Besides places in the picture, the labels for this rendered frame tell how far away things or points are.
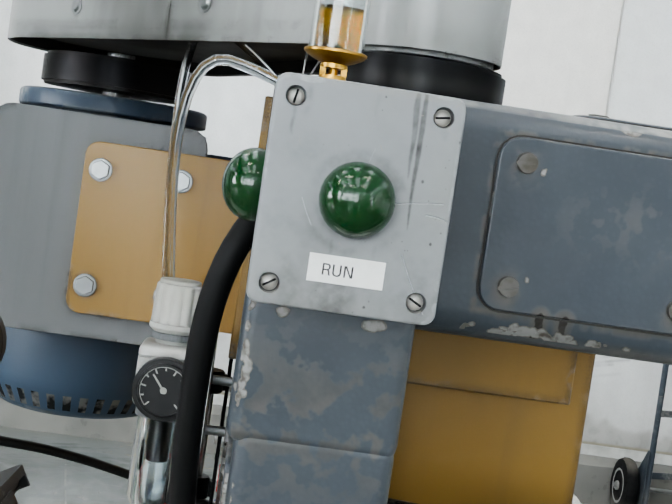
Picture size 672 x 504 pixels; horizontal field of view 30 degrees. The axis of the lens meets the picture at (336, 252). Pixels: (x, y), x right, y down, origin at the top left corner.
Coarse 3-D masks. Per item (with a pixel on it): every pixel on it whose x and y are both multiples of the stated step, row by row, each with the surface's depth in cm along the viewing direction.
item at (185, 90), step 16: (192, 48) 81; (208, 64) 64; (224, 64) 63; (240, 64) 63; (192, 80) 65; (272, 80) 62; (176, 96) 80; (192, 96) 66; (176, 112) 80; (176, 128) 68; (176, 144) 69; (176, 160) 70; (176, 176) 71; (176, 192) 72; (176, 208) 73
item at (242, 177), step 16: (240, 160) 50; (256, 160) 49; (224, 176) 50; (240, 176) 49; (256, 176) 49; (224, 192) 50; (240, 192) 49; (256, 192) 49; (240, 208) 50; (256, 208) 50
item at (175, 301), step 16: (160, 288) 75; (176, 288) 74; (192, 288) 74; (160, 304) 75; (176, 304) 74; (192, 304) 75; (160, 320) 74; (176, 320) 74; (160, 336) 75; (176, 336) 74; (144, 352) 74; (160, 352) 74; (176, 352) 74; (208, 400) 76; (144, 416) 75
